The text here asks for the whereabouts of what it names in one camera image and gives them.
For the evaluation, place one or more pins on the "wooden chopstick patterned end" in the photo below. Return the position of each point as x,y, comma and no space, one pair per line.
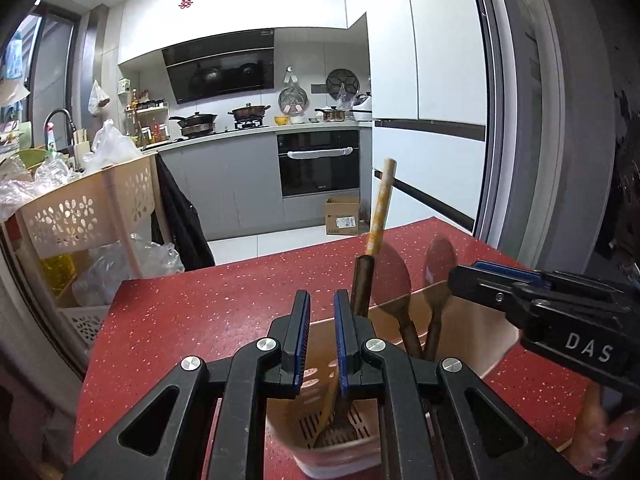
380,209

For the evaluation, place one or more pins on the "steel spoon dark handle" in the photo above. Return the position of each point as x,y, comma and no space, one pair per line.
440,260

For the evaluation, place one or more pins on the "black kitchen faucet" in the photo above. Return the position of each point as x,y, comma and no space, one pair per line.
58,129

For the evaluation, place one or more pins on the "black built-in oven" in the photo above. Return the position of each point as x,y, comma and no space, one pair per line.
318,161

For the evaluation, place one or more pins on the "small saucepan on counter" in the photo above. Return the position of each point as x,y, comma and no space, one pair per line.
330,114

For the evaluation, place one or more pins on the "white refrigerator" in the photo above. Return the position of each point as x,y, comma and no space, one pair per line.
428,80

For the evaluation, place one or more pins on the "white plastic bag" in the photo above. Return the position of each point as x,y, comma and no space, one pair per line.
98,99

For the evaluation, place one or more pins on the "cardboard box on floor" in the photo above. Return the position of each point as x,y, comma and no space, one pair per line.
341,213

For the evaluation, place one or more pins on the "black wok on stove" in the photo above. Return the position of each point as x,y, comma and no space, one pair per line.
196,125

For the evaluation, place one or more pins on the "dark hanging garment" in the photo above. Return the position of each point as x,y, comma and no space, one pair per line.
186,232

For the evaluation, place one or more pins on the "pink plastic storage rack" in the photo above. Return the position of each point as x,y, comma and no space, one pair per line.
59,219

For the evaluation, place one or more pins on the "hanging steamer rack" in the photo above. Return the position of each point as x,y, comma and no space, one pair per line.
293,99

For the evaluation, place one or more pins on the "person right hand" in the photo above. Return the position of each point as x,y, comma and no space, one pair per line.
588,452

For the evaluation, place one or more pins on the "pot with lid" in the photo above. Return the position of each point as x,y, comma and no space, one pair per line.
249,116

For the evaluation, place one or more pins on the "pink plastic utensil holder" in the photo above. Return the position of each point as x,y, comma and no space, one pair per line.
365,401

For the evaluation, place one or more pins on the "yellow bowl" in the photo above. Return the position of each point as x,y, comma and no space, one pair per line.
282,120

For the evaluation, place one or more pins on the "round black trivet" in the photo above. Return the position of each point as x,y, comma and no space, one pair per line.
342,84

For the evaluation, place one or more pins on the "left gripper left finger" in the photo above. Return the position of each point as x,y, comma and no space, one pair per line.
207,419

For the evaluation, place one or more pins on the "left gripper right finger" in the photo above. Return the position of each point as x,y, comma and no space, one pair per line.
441,421

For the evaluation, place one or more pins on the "black range hood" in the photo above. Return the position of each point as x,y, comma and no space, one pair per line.
235,62

